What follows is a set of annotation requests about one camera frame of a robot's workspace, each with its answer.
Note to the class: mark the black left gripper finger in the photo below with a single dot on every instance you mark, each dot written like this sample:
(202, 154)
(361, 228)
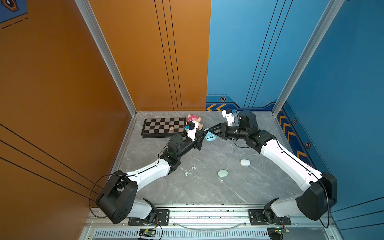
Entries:
(200, 136)
(198, 145)

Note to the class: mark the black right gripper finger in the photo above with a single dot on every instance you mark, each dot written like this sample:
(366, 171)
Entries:
(222, 135)
(221, 127)

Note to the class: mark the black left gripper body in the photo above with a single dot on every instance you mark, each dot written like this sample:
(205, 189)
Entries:
(194, 143)

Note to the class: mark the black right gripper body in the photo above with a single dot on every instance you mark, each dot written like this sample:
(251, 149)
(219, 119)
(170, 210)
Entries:
(234, 132)

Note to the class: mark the light blue charging case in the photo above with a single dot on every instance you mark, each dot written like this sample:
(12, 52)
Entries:
(210, 137)

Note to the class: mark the white earbud charging case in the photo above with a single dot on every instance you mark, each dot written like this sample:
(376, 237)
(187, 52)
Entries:
(245, 163)

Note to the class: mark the mint green charging case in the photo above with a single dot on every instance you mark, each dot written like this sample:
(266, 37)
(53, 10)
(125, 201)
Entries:
(222, 173)

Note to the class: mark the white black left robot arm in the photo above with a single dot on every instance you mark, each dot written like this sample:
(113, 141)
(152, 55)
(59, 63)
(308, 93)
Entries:
(117, 199)

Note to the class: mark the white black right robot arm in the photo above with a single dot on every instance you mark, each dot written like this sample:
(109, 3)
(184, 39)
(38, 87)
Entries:
(319, 189)

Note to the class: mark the pink plush doll head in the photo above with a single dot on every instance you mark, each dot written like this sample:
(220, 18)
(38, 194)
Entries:
(195, 118)

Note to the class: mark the black folding chess board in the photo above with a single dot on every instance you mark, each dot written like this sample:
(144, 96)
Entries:
(159, 127)

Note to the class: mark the green circuit board left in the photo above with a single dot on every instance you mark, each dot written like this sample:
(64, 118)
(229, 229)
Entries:
(147, 233)

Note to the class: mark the green circuit board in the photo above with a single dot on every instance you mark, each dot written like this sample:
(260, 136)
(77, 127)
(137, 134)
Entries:
(281, 231)
(147, 233)

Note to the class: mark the green circuit board right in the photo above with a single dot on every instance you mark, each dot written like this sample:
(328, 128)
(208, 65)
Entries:
(281, 231)

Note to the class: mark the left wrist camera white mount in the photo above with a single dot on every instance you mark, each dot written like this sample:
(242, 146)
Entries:
(192, 129)

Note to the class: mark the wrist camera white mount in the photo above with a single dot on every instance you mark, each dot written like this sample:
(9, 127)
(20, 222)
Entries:
(229, 115)
(192, 129)

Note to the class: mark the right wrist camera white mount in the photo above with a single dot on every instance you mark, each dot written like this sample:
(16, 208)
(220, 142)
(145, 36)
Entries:
(229, 115)

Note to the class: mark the aluminium corner post right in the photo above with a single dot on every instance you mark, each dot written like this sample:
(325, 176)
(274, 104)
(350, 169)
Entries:
(318, 34)

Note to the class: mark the aluminium corner post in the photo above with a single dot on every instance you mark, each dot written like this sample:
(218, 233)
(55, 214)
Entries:
(104, 49)
(318, 34)

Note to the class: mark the aluminium corner post left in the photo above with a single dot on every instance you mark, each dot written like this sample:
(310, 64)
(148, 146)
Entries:
(104, 49)

